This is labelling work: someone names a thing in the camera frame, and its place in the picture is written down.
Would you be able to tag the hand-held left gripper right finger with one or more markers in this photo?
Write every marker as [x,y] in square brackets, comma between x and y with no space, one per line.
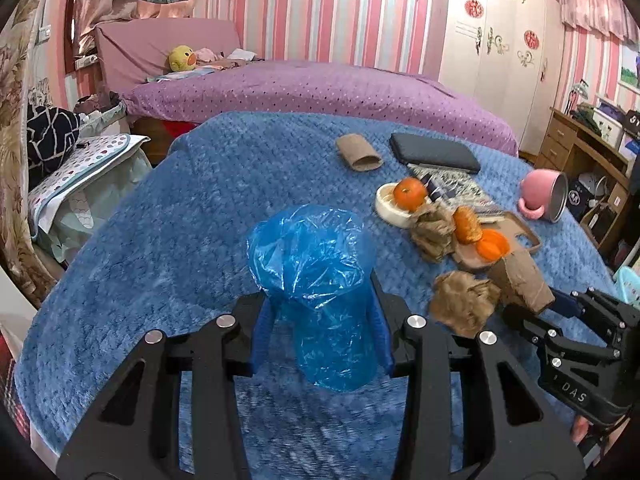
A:
[382,342]

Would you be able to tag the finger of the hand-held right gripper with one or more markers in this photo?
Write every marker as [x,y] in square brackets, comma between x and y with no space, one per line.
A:
[525,322]
[565,302]

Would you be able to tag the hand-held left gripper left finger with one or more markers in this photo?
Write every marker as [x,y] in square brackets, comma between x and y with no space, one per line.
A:
[261,337]

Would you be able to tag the brown cardboard piece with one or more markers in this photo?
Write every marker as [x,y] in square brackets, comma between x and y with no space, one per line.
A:
[522,282]

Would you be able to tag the light blue plastic basket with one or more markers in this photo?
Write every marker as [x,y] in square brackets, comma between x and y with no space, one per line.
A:
[629,285]

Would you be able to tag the blue plastic bag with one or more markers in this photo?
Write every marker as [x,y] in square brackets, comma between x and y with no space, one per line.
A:
[320,280]

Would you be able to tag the black and white snack packet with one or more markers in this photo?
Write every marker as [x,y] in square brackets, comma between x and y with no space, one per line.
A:
[465,190]

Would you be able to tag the round tangerine peel shell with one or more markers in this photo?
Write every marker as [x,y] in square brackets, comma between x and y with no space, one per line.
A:
[410,194]

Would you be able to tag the person's right hand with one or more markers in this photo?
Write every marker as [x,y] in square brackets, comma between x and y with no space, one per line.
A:
[581,430]

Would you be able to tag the crumpled brown paper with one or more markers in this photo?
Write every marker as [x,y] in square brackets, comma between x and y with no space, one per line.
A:
[434,235]
[465,302]

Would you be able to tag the tangerine peel piece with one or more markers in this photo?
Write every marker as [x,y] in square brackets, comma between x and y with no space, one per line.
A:
[467,225]
[492,246]

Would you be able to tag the tan phone case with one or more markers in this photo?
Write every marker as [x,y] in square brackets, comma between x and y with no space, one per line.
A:
[520,232]

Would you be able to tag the black printed box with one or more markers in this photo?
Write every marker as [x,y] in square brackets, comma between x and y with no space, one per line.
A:
[580,192]

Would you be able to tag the pink steel-lined mug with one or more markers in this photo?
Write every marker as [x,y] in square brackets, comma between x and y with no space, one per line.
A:
[537,192]

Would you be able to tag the blue fleece blanket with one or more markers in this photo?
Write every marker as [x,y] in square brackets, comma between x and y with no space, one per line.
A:
[175,240]

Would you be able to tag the wooden desk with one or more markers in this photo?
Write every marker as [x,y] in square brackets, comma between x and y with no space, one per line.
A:
[565,140]

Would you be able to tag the white storage box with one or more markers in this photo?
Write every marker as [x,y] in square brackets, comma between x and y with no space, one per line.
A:
[607,127]

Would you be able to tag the brown cardboard tube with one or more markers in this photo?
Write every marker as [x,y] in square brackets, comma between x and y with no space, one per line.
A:
[357,152]

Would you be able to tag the black phone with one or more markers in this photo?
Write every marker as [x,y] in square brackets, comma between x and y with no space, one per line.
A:
[435,152]

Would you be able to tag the desk lamp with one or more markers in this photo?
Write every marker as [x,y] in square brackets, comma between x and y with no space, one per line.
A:
[579,92]

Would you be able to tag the clear storage box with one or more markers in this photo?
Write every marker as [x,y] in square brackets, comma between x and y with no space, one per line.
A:
[100,200]

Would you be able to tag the small framed photo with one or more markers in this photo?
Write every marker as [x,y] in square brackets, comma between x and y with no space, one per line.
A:
[631,67]

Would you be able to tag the polka dot cloth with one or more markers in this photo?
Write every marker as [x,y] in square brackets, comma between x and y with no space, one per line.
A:
[85,165]

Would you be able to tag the purple dotted bed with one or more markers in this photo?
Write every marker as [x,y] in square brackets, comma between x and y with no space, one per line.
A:
[300,90]

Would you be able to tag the cream decorated wardrobe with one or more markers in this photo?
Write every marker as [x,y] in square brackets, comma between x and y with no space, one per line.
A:
[500,60]

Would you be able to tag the pink cloth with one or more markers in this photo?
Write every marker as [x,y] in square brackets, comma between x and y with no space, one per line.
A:
[206,55]

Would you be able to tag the yellow duck plush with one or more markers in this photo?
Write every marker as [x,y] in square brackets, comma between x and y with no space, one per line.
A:
[181,58]

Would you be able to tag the black and white patterned cloth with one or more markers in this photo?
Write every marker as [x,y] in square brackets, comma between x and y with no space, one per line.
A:
[50,135]

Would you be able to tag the pink curtain valance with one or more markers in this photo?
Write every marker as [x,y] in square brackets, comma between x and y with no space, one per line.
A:
[595,5]

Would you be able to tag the pink padded headboard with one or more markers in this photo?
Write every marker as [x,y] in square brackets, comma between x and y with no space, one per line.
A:
[135,45]

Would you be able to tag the floral patterned cloth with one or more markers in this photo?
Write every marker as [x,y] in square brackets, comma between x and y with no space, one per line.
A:
[20,90]

